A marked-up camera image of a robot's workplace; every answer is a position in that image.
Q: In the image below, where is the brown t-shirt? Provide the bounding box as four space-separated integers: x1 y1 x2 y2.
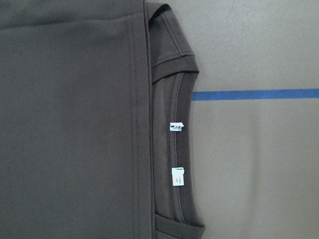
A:
0 0 205 239

